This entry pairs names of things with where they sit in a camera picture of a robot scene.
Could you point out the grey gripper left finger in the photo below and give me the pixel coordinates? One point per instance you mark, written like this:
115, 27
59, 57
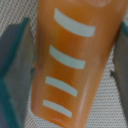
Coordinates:
17, 56

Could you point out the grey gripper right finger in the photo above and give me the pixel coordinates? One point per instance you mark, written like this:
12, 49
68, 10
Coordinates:
121, 63

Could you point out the orange toy bread loaf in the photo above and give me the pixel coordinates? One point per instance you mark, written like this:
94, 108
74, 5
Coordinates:
74, 39

